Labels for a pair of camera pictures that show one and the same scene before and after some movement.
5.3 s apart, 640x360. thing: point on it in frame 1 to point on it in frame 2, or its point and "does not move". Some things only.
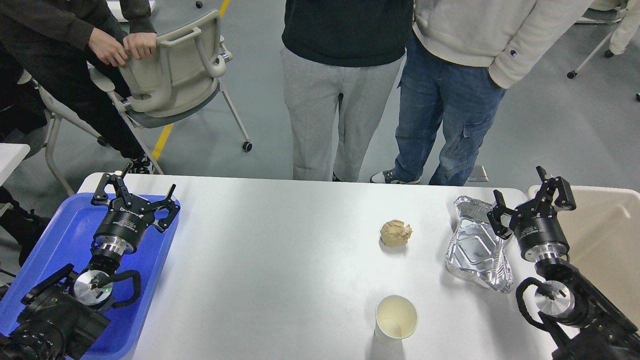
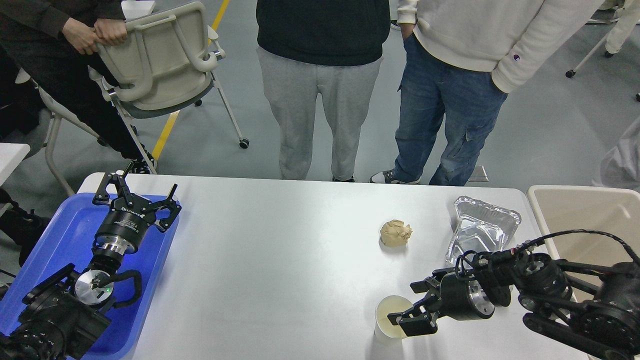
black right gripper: (540, 237) to (457, 298)
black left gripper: (128, 216) does not move
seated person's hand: (109, 49) to (83, 37)
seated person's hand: (141, 45) to (112, 31)
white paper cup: (396, 318) does not move
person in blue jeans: (461, 56) does not move
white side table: (11, 155) does not move
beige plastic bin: (603, 233) does not move
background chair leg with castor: (572, 74) does not move
